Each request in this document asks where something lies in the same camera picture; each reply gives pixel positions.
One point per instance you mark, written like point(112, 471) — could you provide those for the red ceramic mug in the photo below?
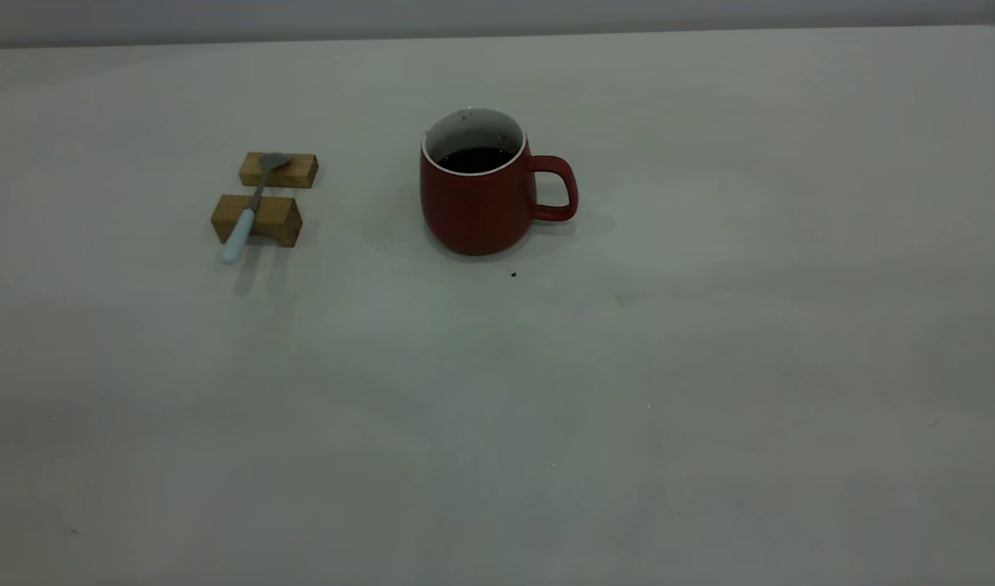
point(475, 210)

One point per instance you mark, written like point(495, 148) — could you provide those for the dark coffee liquid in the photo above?
point(475, 159)

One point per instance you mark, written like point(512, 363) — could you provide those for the flat rectangular wooden block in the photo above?
point(298, 172)

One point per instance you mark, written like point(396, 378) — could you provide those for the arched wooden block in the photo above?
point(276, 218)

